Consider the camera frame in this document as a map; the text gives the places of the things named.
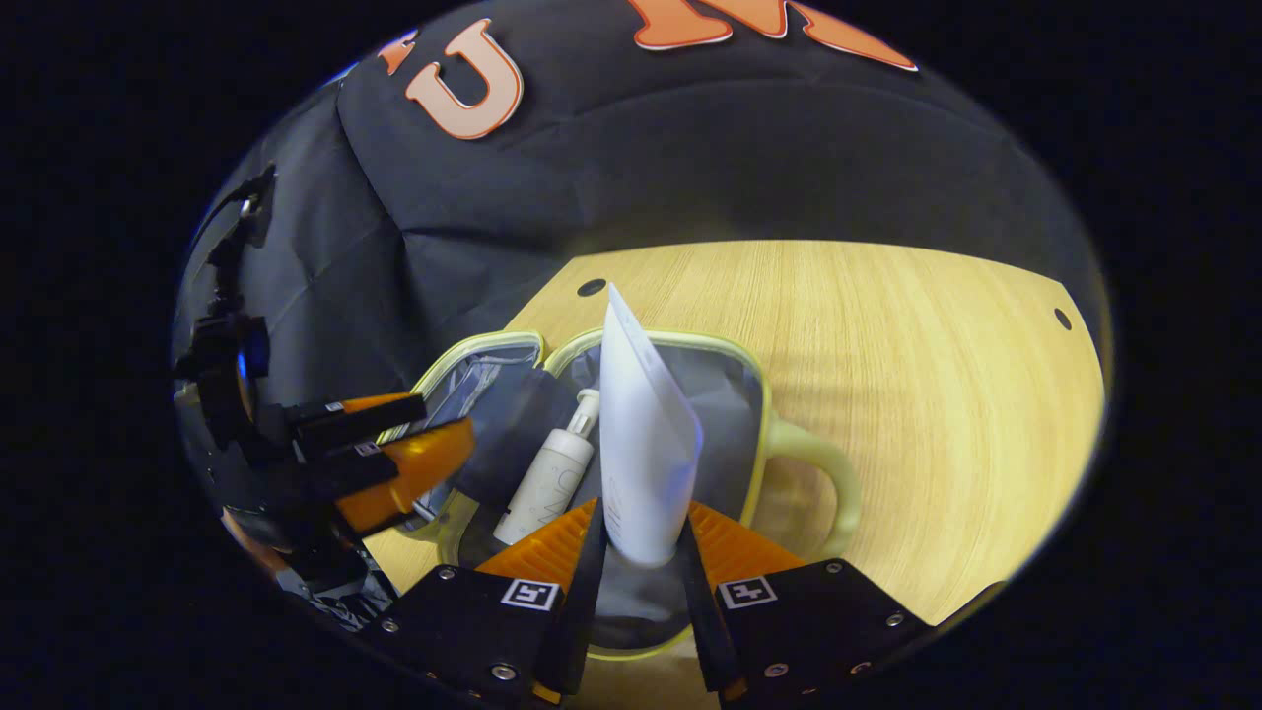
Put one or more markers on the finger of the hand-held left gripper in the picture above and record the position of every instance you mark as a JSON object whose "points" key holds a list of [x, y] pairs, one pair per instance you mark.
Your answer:
{"points": [[335, 414], [414, 463]]}

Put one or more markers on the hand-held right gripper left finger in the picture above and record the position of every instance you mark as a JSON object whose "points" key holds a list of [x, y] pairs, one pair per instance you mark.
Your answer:
{"points": [[587, 592]]}

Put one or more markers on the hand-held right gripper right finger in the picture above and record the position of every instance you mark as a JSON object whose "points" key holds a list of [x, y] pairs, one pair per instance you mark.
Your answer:
{"points": [[695, 602]]}

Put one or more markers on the white pump bottle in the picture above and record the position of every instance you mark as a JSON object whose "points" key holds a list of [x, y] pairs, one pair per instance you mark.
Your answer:
{"points": [[547, 483]]}

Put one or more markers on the white squeeze tube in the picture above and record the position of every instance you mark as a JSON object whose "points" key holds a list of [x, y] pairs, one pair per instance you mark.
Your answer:
{"points": [[646, 444]]}

